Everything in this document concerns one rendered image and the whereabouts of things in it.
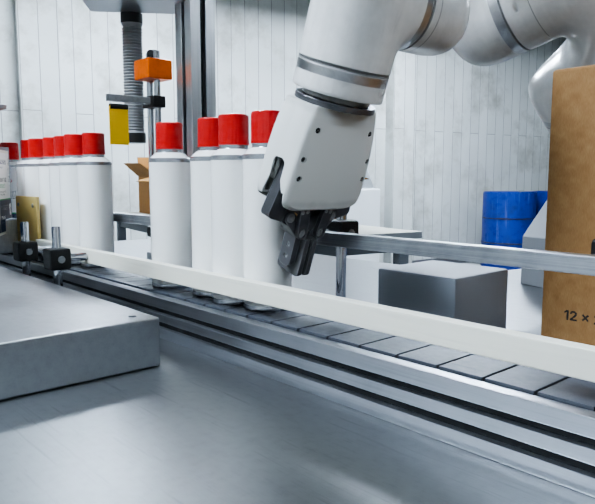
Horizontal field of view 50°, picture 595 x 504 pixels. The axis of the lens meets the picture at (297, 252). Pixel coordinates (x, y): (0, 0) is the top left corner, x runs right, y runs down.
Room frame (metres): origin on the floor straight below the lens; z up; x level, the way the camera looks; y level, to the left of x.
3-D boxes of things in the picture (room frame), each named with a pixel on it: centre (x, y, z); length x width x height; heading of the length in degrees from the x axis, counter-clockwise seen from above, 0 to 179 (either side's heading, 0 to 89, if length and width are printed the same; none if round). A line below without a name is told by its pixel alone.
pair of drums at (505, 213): (7.25, -2.70, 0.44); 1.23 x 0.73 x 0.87; 119
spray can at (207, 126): (0.74, 0.10, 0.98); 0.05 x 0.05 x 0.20
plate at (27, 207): (1.10, 0.47, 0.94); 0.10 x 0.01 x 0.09; 42
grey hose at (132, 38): (1.09, 0.27, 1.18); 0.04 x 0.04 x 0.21
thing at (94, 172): (0.98, 0.31, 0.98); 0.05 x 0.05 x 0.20
